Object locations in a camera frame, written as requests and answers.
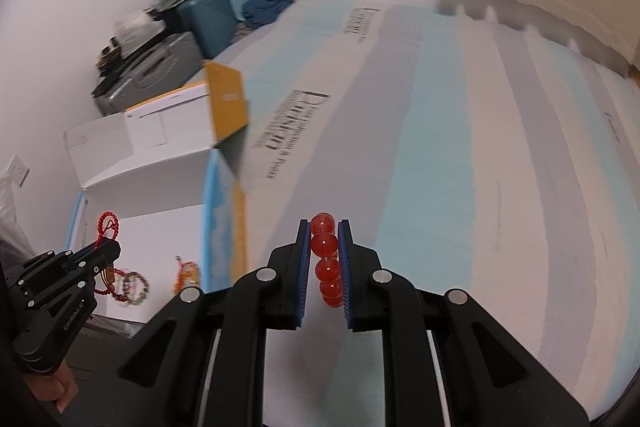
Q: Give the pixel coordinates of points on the white wall socket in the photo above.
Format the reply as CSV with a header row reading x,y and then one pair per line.
x,y
17,171

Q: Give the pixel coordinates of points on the blue clothes pile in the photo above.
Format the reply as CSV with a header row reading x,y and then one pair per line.
x,y
258,13

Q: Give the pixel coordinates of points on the white blue cardboard box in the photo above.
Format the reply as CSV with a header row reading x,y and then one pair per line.
x,y
160,168

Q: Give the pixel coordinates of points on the red cord bracelet small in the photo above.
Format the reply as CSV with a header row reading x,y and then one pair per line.
x,y
107,228

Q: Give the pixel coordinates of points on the striped bed sheet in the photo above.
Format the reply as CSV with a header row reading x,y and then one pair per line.
x,y
466,154

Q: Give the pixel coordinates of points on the teal suitcase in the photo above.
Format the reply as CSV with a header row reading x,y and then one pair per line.
x,y
211,22

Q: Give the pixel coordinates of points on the grey suitcase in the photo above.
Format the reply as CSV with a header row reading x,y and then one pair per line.
x,y
166,66

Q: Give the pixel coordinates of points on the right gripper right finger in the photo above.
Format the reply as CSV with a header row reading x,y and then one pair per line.
x,y
446,360

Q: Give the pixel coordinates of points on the left hand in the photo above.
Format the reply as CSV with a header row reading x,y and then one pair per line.
x,y
60,387

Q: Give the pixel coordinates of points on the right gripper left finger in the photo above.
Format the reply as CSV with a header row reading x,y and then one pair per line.
x,y
200,361

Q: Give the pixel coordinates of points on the red cord bracelet gold tube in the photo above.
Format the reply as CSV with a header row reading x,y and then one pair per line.
x,y
189,275

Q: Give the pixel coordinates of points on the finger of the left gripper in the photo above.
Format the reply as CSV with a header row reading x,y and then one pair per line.
x,y
92,254
89,272

